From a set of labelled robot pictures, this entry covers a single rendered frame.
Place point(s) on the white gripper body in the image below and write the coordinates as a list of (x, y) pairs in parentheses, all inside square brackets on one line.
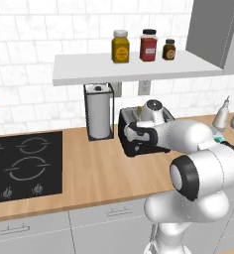
[(133, 131)]

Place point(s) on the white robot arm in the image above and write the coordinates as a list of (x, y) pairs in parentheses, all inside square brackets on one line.
[(205, 165)]

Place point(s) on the black toaster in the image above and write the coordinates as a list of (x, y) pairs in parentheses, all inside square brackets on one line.
[(127, 149)]

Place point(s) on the white paper towel roll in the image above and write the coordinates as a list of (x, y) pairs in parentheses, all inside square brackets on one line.
[(98, 112)]

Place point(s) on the black paper towel holder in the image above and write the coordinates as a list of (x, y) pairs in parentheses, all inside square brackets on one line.
[(85, 112)]

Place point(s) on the yellow jar with white lid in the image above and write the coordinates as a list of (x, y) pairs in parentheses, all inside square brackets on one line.
[(120, 49)]

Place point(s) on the red jar with black lid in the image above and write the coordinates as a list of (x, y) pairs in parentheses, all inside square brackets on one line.
[(148, 48)]

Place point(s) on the small brown jar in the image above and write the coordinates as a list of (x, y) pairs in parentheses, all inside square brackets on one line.
[(169, 51)]

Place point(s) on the grey drawer front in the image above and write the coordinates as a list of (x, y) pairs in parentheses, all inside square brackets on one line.
[(89, 215), (39, 225)]

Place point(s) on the grey cupboard door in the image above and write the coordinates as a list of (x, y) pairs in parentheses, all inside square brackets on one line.
[(105, 239), (29, 246)]

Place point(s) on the grey hob knob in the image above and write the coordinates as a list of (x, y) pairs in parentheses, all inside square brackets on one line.
[(7, 192), (37, 189)]

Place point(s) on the black hob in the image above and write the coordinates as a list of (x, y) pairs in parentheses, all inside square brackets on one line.
[(26, 165)]

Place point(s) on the grey wall switch plate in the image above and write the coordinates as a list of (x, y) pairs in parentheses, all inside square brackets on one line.
[(117, 89)]

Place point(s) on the white wall socket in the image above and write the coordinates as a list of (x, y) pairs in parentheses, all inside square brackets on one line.
[(144, 87)]

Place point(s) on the white wall shelf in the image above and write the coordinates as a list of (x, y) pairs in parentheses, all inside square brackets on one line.
[(89, 71)]

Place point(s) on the grey wall cupboard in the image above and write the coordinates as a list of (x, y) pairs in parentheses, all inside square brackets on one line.
[(208, 29)]

